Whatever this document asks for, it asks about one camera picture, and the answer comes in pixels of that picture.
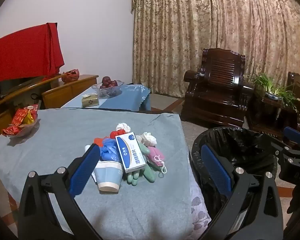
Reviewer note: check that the orange foam net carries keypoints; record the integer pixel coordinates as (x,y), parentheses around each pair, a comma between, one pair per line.
(98,141)

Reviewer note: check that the grey-blue blanket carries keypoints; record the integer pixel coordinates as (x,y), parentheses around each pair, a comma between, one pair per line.
(65,130)

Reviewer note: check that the dark wooden side table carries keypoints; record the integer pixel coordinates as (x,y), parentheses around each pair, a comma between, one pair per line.
(270,112)

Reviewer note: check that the yellow snack packet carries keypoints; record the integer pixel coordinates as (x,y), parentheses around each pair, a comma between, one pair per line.
(29,118)

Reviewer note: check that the trash bin with black bag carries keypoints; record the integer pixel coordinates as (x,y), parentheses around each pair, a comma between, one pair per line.
(245,145)

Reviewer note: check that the white knotted cloth ball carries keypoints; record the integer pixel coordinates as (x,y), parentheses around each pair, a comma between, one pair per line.
(122,127)

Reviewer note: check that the red patterned snack packet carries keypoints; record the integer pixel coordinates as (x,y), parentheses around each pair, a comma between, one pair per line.
(20,116)

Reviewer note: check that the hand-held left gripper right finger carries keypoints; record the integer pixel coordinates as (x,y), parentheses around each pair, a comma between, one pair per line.
(216,170)

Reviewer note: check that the television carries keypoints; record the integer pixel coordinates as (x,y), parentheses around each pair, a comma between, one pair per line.
(10,87)

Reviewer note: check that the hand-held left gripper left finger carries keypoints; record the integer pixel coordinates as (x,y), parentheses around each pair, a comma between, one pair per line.
(85,170)

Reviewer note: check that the floral white quilt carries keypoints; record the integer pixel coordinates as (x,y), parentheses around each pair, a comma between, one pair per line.
(198,212)

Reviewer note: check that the blue plastic bag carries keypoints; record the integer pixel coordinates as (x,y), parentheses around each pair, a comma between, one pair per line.
(110,150)

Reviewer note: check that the green rubber glove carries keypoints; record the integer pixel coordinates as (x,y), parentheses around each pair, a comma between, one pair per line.
(133,177)
(148,170)

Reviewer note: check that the beige patterned curtain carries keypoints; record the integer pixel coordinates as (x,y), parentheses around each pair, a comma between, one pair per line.
(215,17)

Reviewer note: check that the red and white snack packet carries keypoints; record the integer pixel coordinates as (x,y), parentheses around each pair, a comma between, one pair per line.
(31,108)

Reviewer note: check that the potted green plant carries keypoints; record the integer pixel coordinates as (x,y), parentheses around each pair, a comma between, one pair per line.
(273,96)

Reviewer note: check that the flat red snack packet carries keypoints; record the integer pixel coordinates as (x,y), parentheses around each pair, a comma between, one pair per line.
(11,130)

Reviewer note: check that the white and blue cardboard box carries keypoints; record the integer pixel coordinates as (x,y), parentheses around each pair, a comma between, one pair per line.
(131,152)

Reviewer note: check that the pink face mask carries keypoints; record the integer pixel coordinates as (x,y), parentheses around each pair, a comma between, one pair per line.
(156,156)

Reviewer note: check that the glass fruit bowl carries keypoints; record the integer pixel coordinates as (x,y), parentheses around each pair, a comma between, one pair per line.
(107,93)

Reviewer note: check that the light blue paper cup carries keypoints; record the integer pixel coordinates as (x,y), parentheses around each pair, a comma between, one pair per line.
(107,177)

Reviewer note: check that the red plastic bag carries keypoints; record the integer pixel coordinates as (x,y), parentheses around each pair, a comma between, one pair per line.
(116,133)

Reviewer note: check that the light wooden cabinet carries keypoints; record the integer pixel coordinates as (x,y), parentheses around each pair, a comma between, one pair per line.
(65,92)

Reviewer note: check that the blue tablecloth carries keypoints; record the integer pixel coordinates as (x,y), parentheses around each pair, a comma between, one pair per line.
(125,97)

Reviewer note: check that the olive tissue box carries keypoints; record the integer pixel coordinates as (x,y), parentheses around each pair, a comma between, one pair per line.
(90,102)

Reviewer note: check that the glass snack dish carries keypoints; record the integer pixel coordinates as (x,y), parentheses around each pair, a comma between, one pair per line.
(30,128)

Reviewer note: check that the white cloth wad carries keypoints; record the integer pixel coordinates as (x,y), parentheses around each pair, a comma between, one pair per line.
(151,138)

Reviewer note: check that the red cloth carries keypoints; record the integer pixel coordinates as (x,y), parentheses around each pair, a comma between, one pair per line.
(22,55)

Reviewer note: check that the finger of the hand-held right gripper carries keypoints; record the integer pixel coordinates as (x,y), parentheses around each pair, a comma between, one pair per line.
(293,134)
(280,149)

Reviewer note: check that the red apple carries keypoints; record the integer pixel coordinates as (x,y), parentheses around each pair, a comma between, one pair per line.
(105,80)
(113,83)
(103,86)

